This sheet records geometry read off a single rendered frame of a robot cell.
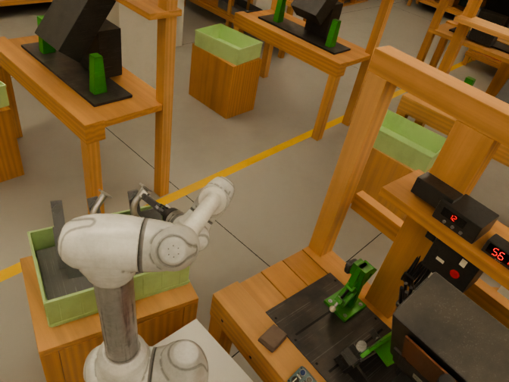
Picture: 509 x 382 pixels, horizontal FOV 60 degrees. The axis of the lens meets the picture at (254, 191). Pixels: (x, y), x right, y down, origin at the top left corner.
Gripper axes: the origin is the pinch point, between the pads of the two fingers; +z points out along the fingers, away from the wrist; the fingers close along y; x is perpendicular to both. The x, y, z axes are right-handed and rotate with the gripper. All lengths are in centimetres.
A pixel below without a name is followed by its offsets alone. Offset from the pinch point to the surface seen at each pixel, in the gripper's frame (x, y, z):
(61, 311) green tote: 57, 7, -3
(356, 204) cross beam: -52, -65, -39
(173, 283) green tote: 27.1, -30.3, -5.6
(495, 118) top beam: -87, -23, -96
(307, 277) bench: -10, -73, -34
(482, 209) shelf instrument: -66, -47, -97
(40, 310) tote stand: 65, 8, 10
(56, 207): 25.9, 23.9, 21.2
